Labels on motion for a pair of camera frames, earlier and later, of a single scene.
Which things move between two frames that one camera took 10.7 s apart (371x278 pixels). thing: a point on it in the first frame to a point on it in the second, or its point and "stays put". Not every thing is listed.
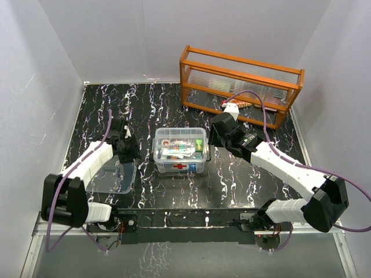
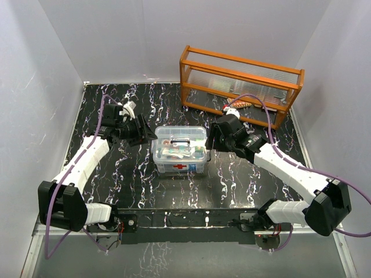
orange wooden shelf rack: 263,92 stays put
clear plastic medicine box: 181,150 stays put
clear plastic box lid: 112,176 to 179,143
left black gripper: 134,153 to 146,133
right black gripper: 213,140 stays put
